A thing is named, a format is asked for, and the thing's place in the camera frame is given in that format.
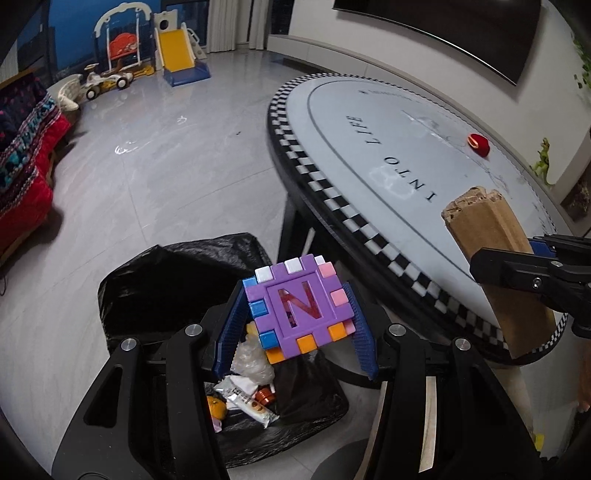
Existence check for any framed picture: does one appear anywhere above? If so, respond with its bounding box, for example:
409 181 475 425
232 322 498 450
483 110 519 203
560 170 591 221

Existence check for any red heart-shaped box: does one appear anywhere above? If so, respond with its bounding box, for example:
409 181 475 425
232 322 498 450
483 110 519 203
465 132 491 158

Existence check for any white ride-on toy car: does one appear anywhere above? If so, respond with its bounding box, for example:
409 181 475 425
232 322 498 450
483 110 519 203
82 64 136 101

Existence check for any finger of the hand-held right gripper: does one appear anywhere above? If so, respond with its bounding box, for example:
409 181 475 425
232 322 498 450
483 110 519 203
529 234 591 254
469 247 561 304

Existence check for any black curved television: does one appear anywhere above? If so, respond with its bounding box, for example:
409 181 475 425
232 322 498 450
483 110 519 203
332 0 542 87

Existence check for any clear plastic bag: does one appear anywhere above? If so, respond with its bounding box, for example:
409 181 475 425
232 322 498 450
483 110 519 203
230 331 279 385

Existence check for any colourful patterned blanket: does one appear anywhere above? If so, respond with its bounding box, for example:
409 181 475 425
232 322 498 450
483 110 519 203
0 73 73 265

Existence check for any large dark window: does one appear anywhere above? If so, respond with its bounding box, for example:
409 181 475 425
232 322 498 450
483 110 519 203
17 0 168 89

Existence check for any white curtain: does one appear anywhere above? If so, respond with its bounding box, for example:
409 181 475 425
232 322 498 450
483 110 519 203
209 0 274 52

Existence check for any black trash bag bin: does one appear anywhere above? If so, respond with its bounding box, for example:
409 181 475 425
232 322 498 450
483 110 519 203
97 232 350 470

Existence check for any white printed wrapper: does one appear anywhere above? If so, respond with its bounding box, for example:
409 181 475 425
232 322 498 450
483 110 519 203
213 373 281 428

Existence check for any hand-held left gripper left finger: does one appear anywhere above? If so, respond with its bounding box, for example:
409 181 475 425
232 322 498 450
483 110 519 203
53 278 254 480

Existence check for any yellow toy slide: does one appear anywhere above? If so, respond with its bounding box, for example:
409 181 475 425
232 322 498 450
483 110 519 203
153 11 212 88

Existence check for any green leafy plant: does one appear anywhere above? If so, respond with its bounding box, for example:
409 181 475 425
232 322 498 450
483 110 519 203
571 36 591 95

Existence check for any toy swing set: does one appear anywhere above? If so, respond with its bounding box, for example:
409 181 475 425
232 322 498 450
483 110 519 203
93 2 156 80

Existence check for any round checkered-edge table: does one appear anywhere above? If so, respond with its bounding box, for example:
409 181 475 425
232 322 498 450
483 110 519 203
266 71 570 416

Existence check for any small tangerine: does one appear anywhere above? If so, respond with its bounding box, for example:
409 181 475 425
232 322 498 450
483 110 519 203
206 395 228 422

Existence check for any purple block cube toy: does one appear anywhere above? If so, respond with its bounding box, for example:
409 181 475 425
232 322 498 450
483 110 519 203
242 253 357 366

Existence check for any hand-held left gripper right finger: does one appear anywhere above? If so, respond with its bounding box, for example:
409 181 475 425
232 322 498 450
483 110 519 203
344 283 542 480

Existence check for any brown cardboard piece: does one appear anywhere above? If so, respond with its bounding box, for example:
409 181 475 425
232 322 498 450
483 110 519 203
441 185 558 359

